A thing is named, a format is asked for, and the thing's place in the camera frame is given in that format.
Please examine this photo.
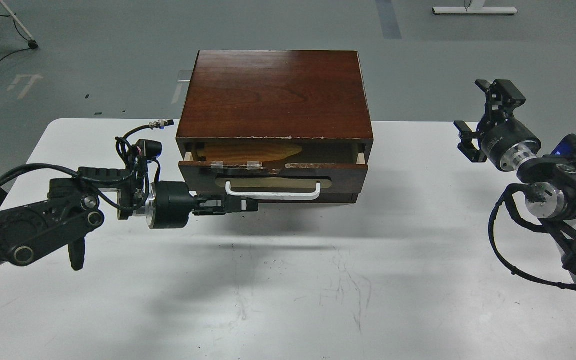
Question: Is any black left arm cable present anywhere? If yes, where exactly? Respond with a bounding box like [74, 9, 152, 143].
[0, 119, 176, 211]

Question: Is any white rolling stand leg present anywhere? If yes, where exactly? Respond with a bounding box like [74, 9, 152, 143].
[0, 0, 39, 50]

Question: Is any wooden drawer with white handle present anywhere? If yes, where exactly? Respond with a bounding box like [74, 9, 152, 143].
[178, 139, 370, 204]

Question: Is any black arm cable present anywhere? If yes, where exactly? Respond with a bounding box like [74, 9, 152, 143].
[487, 183, 576, 294]
[0, 119, 176, 211]

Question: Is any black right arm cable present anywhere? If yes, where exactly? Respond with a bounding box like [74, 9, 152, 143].
[487, 183, 576, 294]

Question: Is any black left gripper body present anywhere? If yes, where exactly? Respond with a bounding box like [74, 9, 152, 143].
[146, 181, 198, 230]

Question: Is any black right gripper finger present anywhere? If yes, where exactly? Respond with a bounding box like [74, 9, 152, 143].
[475, 79, 526, 126]
[454, 120, 488, 163]

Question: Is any white desk foot bar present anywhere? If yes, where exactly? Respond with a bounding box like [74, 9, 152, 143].
[432, 0, 519, 16]

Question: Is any dark wooden cabinet box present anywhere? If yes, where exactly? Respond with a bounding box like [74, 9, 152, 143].
[176, 50, 374, 203]

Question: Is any yellow corn cob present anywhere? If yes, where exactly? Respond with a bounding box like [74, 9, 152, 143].
[196, 142, 303, 163]

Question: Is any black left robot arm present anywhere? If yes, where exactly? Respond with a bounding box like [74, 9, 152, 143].
[0, 163, 259, 271]

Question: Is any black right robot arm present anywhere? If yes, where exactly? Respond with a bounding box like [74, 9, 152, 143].
[454, 79, 576, 291]

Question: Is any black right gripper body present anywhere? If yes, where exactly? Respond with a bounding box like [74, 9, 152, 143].
[478, 118, 542, 173]

